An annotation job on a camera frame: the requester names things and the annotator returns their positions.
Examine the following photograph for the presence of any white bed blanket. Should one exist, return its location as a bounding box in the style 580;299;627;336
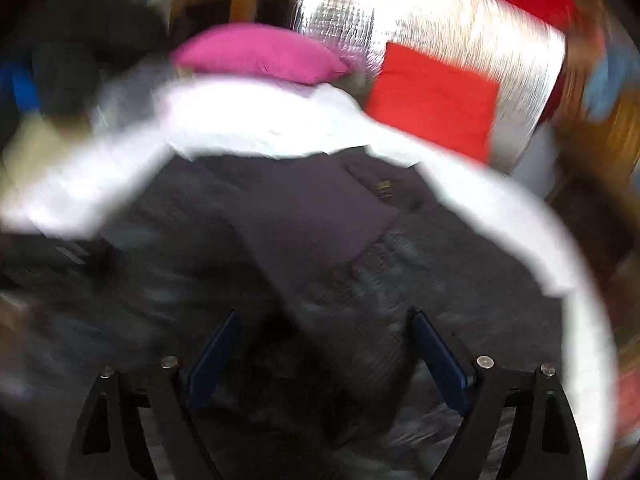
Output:
0;77;618;480

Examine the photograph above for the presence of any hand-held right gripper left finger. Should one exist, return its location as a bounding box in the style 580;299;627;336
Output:
65;310;242;480

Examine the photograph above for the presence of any pink pillow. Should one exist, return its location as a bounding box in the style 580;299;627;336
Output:
172;24;351;86

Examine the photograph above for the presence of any silver foil insulation panel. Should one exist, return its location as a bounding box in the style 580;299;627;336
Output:
290;0;568;171

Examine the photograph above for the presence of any grey garment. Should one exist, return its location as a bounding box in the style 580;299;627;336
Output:
90;60;176;131

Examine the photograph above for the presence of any pile of dark clothes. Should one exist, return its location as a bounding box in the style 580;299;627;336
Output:
0;0;171;121

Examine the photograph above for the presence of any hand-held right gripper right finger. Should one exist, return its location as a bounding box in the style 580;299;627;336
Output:
411;309;588;480

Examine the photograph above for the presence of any black puffer jacket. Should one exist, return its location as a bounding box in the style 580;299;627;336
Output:
0;145;566;480

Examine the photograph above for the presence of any red pillow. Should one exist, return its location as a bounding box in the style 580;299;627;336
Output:
365;42;501;163

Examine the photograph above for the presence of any blue garment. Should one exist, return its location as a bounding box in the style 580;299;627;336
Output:
0;60;40;111

